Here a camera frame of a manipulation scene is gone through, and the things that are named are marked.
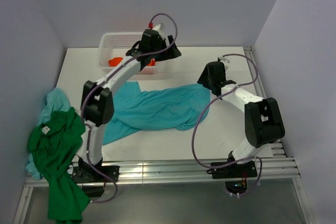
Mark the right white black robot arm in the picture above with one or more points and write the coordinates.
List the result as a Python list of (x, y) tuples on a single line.
[(262, 118)]

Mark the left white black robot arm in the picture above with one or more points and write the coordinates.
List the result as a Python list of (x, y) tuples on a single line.
[(97, 106)]

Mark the light aqua t-shirt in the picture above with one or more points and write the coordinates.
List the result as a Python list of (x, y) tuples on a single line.
[(55, 101)]

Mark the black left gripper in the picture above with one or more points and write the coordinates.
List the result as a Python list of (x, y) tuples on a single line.
[(171, 53)]

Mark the white perforated plastic basket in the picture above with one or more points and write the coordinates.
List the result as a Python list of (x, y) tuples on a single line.
[(114, 45)]

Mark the teal t-shirt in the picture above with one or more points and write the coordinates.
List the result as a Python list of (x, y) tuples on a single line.
[(173, 108)]

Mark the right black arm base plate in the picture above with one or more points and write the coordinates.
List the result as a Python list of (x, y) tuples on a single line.
[(247, 170)]

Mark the green t-shirt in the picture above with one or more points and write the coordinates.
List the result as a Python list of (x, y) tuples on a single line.
[(53, 145)]

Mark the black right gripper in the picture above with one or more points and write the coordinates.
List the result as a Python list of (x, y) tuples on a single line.
[(203, 78)]

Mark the aluminium extrusion frame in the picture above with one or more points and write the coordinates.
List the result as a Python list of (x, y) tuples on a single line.
[(276, 166)]

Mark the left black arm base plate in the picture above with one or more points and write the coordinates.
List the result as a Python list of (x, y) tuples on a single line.
[(94, 182)]

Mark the orange rolled t-shirt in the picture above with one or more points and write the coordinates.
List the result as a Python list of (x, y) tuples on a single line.
[(116, 60)]

